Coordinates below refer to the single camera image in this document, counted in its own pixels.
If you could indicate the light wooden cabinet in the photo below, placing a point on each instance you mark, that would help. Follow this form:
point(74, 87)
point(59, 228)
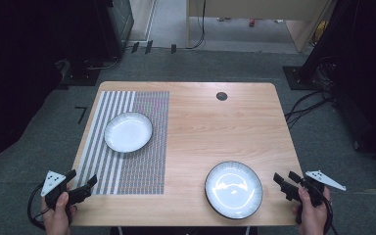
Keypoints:
point(258, 8)

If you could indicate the large white dark-rimmed plate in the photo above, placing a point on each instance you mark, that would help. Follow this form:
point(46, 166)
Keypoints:
point(233, 190)

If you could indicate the short black floor tape strip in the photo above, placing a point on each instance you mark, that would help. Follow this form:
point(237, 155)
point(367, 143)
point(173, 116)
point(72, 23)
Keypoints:
point(173, 49)

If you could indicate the round black table grommet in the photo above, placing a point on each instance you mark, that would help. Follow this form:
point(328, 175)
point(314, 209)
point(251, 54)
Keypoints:
point(221, 96)

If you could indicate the dark glass-fronted cabinet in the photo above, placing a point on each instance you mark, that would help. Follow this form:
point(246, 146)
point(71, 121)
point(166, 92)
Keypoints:
point(116, 26)

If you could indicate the yellow object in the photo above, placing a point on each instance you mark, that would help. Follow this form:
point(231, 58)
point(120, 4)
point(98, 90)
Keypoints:
point(321, 30)

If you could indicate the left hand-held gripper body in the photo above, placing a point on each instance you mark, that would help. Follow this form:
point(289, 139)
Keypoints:
point(53, 182)

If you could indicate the person's right hand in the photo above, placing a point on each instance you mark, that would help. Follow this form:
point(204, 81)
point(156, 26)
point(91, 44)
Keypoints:
point(313, 218)

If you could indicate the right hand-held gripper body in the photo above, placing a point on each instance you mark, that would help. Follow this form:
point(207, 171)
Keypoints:
point(316, 192)

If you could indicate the small red object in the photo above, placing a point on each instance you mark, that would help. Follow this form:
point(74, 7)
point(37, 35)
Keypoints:
point(252, 22)

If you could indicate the black stand base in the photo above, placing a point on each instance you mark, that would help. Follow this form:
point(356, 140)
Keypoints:
point(80, 76)
point(298, 80)

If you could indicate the person's left hand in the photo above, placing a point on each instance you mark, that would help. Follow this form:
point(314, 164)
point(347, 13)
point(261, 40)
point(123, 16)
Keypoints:
point(57, 218)

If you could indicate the grey striped placemat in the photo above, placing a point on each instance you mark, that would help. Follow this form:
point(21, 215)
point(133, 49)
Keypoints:
point(143, 173)

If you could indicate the small white plate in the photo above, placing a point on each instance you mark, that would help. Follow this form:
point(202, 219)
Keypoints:
point(128, 132)

